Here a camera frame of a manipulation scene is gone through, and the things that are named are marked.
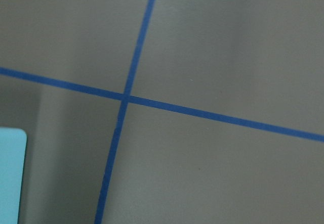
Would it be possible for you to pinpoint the light blue plastic bin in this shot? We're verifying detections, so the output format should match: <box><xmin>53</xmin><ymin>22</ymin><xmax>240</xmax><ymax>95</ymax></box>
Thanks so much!
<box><xmin>1</xmin><ymin>127</ymin><xmax>27</xmax><ymax>223</ymax></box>

